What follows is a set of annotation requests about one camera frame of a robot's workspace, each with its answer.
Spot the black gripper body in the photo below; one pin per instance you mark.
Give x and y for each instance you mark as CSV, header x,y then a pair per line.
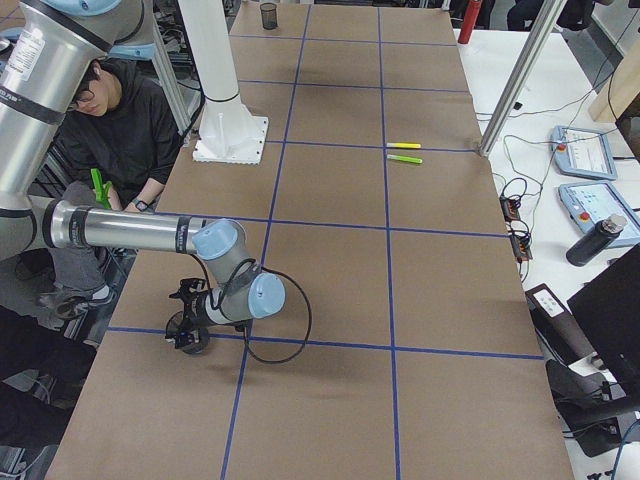
x,y
193,306

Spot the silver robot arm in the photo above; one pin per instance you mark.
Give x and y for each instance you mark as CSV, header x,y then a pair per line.
x,y
59,41

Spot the near black mesh cup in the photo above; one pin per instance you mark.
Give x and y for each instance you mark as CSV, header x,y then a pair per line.
x,y
185,336

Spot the black mesh cup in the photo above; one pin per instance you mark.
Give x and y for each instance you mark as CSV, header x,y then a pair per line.
x,y
268,12
185,336

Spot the green plastic clamp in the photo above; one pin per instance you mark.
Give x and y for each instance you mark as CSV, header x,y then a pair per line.
x,y
101,188

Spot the seated person in black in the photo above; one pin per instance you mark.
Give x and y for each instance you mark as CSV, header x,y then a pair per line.
x,y
120,124

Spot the green highlighter pen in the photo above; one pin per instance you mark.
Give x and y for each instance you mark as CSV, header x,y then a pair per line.
x,y
405,159

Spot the yellow highlighter pen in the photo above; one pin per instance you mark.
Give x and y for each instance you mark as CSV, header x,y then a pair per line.
x,y
403,145

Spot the far black mesh cup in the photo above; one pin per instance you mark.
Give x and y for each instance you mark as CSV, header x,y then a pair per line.
x,y
268,12

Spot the orange usb hub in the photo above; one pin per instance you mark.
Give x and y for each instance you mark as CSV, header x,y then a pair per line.
x,y
520,243
510,209

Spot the black white remote box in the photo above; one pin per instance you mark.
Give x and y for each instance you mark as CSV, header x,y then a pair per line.
x,y
558,326

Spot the dark water bottle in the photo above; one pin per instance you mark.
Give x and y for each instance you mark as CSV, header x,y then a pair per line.
x,y
600,236

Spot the black monitor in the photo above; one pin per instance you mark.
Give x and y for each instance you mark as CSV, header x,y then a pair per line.
x,y
607,311

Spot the lower teach pendant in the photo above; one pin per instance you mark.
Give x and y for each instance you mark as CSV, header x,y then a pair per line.
x,y
591,201

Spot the teach pendant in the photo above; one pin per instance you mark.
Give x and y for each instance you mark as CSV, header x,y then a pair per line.
x,y
591,201
582,153

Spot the red bottle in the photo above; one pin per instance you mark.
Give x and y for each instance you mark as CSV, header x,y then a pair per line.
x,y
469,21

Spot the upper teach pendant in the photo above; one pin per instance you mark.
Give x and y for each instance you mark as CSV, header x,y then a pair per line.
x,y
582,153

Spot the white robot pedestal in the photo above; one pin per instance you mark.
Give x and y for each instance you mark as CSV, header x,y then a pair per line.
x,y
228,132

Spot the aluminium frame post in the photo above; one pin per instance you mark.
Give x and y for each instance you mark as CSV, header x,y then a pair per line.
x,y
535,42

